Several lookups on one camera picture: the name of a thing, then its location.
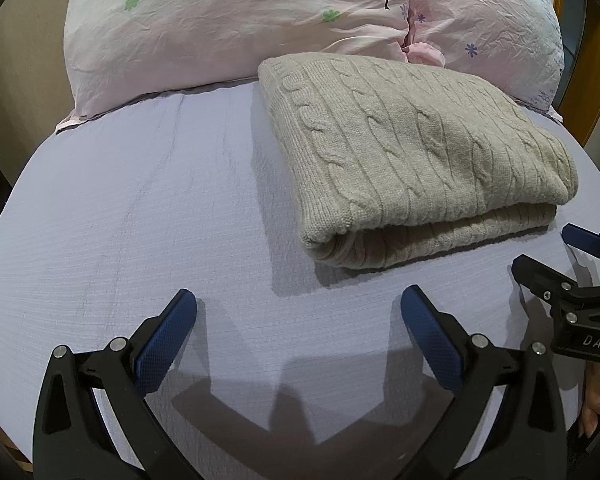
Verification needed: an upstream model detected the beige cable knit sweater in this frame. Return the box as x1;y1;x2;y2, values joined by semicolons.
257;52;580;269

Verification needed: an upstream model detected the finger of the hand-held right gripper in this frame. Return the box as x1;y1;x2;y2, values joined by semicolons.
511;254;592;322
561;223;600;267

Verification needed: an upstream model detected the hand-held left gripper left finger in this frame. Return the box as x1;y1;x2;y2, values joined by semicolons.
32;288;201;480

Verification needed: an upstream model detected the person's right hand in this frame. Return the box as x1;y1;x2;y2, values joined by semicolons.
579;360;600;439

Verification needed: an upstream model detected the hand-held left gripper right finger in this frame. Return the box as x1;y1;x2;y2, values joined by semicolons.
400;285;568;480

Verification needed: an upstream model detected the lavender bed sheet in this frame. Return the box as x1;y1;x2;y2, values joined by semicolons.
0;79;600;480

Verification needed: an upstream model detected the pink floral pillow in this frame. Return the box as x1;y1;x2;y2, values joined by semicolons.
55;0;417;134
404;0;567;122

